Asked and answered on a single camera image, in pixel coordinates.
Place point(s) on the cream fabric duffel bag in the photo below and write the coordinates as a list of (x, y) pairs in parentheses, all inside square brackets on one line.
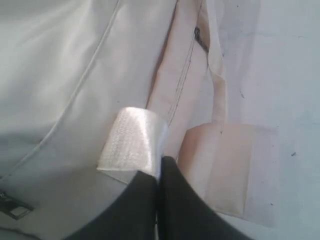
[(93, 91)]

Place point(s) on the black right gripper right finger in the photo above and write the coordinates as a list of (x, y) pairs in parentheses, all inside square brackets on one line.
[(182, 214)]

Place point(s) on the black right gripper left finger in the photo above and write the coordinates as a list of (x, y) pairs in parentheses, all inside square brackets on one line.
[(132, 216)]

